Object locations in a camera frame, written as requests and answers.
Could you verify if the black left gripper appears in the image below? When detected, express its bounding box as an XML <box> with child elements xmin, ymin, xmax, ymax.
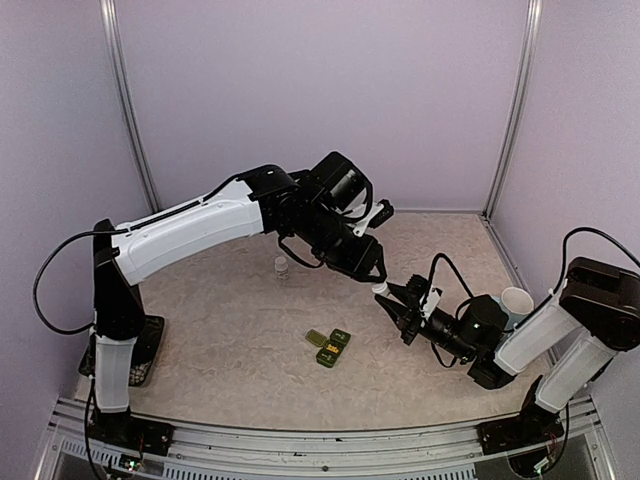
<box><xmin>299</xmin><ymin>201</ymin><xmax>390</xmax><ymax>284</ymax></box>

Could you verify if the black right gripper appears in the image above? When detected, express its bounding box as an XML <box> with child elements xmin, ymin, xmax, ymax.
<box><xmin>375</xmin><ymin>285</ymin><xmax>477</xmax><ymax>363</ymax></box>

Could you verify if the green pill organizer box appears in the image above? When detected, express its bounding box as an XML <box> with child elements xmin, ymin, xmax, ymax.
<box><xmin>305</xmin><ymin>329</ymin><xmax>351</xmax><ymax>368</ymax></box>

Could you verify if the small white pill bottle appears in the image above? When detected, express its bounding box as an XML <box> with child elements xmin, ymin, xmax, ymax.
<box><xmin>274</xmin><ymin>256</ymin><xmax>289</xmax><ymax>279</ymax></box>

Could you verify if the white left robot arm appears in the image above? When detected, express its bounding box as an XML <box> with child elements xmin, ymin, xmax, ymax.
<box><xmin>93</xmin><ymin>151</ymin><xmax>394</xmax><ymax>445</ymax></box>

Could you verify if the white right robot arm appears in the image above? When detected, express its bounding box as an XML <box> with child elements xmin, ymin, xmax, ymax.
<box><xmin>373</xmin><ymin>257</ymin><xmax>639</xmax><ymax>444</ymax></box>

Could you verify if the light blue mug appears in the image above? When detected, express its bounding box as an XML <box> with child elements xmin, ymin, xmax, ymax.
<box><xmin>499</xmin><ymin>286</ymin><xmax>535</xmax><ymax>324</ymax></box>

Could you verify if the black square tray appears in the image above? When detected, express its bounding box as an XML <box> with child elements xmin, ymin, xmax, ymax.
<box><xmin>78</xmin><ymin>315</ymin><xmax>165</xmax><ymax>387</ymax></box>

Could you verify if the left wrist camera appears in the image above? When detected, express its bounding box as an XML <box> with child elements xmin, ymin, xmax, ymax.
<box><xmin>347</xmin><ymin>199</ymin><xmax>395</xmax><ymax>237</ymax></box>

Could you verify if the front aluminium rail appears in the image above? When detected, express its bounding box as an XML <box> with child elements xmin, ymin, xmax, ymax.
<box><xmin>36</xmin><ymin>397</ymin><xmax>615</xmax><ymax>479</ymax></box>

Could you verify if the right aluminium frame post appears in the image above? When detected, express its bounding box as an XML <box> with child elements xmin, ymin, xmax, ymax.
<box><xmin>483</xmin><ymin>0</ymin><xmax>543</xmax><ymax>223</ymax></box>

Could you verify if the aluminium frame post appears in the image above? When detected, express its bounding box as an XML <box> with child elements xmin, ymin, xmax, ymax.
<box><xmin>99</xmin><ymin>0</ymin><xmax>162</xmax><ymax>213</ymax></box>
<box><xmin>483</xmin><ymin>0</ymin><xmax>543</xmax><ymax>223</ymax></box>

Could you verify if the left aluminium frame post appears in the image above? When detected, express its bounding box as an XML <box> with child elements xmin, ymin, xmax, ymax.
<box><xmin>99</xmin><ymin>0</ymin><xmax>162</xmax><ymax>213</ymax></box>

